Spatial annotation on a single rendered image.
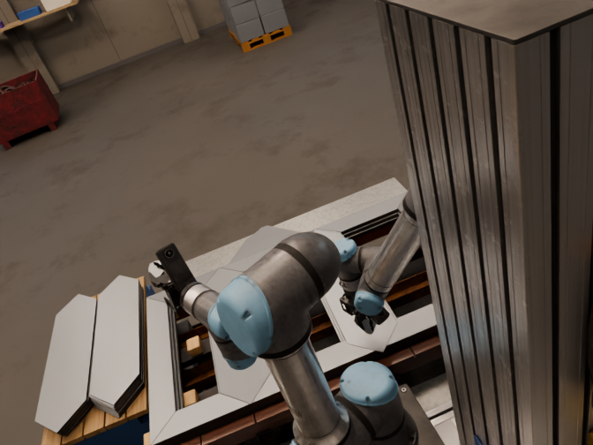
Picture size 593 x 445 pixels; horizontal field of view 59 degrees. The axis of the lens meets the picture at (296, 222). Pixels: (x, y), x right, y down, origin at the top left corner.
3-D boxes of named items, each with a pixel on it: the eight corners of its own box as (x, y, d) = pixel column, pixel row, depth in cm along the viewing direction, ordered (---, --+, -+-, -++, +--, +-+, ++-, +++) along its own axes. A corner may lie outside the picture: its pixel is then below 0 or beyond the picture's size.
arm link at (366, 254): (398, 289, 140) (359, 288, 145) (404, 260, 148) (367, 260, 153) (393, 267, 136) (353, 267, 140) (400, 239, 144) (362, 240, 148)
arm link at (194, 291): (187, 301, 113) (217, 282, 117) (176, 293, 116) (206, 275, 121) (197, 327, 117) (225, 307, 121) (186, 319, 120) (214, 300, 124)
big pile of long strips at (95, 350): (64, 307, 247) (58, 298, 243) (144, 275, 249) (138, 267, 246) (39, 453, 181) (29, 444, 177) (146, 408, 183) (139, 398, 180)
